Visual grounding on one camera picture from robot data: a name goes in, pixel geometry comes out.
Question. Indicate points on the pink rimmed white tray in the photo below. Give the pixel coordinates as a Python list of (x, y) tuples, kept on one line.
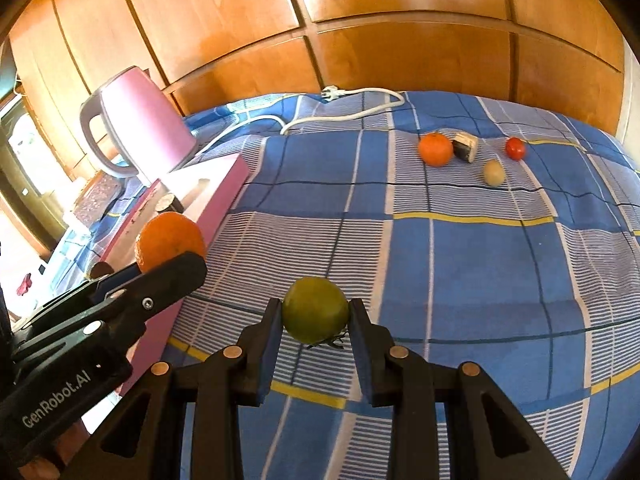
[(206, 191)]

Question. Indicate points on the red tomato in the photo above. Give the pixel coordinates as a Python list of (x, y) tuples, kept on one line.
[(515, 148)]

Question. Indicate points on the blue plaid bedsheet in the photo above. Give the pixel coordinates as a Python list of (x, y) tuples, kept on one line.
[(536, 280)]

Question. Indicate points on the silver patterned box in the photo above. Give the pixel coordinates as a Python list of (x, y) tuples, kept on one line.
[(92, 202)]

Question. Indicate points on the dark avocado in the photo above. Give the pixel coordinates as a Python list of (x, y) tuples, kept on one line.
[(99, 270)]

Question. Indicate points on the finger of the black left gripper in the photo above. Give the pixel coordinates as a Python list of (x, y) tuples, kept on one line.
[(79, 299), (122, 314)]

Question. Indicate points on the green round fruit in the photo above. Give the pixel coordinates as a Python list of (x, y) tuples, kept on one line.
[(315, 311)]

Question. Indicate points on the orange tangerine back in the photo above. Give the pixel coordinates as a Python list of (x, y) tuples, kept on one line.
[(435, 149)]

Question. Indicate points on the orange tangerine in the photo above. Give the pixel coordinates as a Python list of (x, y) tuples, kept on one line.
[(435, 149), (167, 236)]

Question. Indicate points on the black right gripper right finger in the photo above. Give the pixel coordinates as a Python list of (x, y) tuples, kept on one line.
[(488, 437)]

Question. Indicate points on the dark round cylinder piece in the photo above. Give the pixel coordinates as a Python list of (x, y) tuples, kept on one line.
[(169, 203)]

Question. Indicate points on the small beige round fruit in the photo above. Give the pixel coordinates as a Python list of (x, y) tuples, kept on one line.
[(493, 173)]

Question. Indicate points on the wooden wardrobe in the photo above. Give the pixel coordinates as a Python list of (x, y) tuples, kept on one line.
[(561, 55)]

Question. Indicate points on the small dark cube piece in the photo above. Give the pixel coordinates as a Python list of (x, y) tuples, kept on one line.
[(465, 146)]

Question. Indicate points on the pink electric kettle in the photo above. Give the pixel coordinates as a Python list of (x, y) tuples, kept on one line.
[(145, 128)]

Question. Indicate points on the person left hand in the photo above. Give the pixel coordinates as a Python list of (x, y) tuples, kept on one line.
[(56, 455)]

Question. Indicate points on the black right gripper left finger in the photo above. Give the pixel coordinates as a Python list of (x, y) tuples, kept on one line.
[(142, 437)]

